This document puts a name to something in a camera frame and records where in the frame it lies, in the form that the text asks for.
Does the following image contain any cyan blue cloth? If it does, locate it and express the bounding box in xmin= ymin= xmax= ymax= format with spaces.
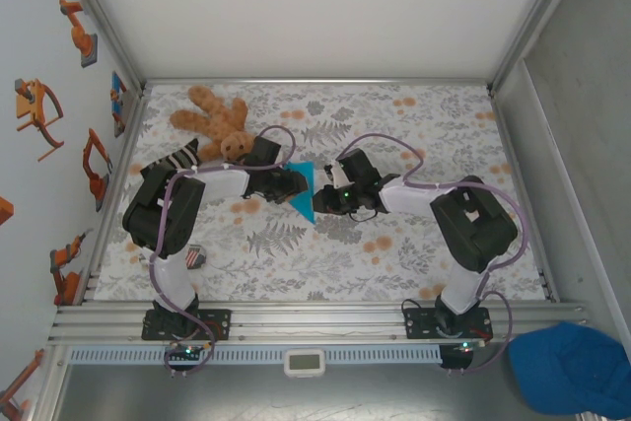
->
xmin=284 ymin=160 xmax=317 ymax=225

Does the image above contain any floral fern print tablecloth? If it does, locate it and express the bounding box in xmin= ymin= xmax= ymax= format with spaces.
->
xmin=92 ymin=81 xmax=549 ymax=302

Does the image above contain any brown teddy bear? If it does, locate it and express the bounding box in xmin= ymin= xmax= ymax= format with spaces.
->
xmin=170 ymin=84 xmax=257 ymax=164

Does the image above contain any black white striped sock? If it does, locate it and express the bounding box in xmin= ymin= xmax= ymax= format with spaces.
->
xmin=139 ymin=137 xmax=202 ymax=178

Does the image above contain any american flag patterned sock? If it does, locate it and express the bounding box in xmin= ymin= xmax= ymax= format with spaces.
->
xmin=139 ymin=243 xmax=206 ymax=271

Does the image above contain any white digital timer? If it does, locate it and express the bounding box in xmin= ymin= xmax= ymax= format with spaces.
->
xmin=282 ymin=347 xmax=328 ymax=380

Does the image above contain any blue cap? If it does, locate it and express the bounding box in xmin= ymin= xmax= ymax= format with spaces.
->
xmin=507 ymin=320 xmax=631 ymax=417

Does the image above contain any aluminium back rail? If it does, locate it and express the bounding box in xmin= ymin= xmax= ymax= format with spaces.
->
xmin=142 ymin=77 xmax=494 ymax=88

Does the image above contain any aluminium front rail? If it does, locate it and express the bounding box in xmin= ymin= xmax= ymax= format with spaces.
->
xmin=47 ymin=299 xmax=589 ymax=345

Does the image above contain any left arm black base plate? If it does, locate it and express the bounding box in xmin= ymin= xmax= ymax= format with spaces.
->
xmin=141 ymin=308 xmax=233 ymax=342

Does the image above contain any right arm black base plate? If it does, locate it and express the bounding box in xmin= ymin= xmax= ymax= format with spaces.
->
xmin=402 ymin=306 xmax=495 ymax=342

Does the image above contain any aluminium side rail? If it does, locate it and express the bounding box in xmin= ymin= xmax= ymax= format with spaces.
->
xmin=81 ymin=88 xmax=149 ymax=304
xmin=490 ymin=88 xmax=563 ymax=304

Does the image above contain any white slotted cable duct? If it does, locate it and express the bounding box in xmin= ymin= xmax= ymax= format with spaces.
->
xmin=67 ymin=345 xmax=444 ymax=365

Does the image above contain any blue orange wall sticker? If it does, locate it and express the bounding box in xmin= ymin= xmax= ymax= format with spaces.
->
xmin=110 ymin=70 xmax=132 ymax=139

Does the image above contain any aluminium frame post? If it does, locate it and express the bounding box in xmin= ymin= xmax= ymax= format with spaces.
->
xmin=54 ymin=0 xmax=149 ymax=97
xmin=485 ymin=0 xmax=594 ymax=97

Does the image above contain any orange gripper wall sticker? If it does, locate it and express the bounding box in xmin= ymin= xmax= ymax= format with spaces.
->
xmin=13 ymin=78 xmax=66 ymax=162

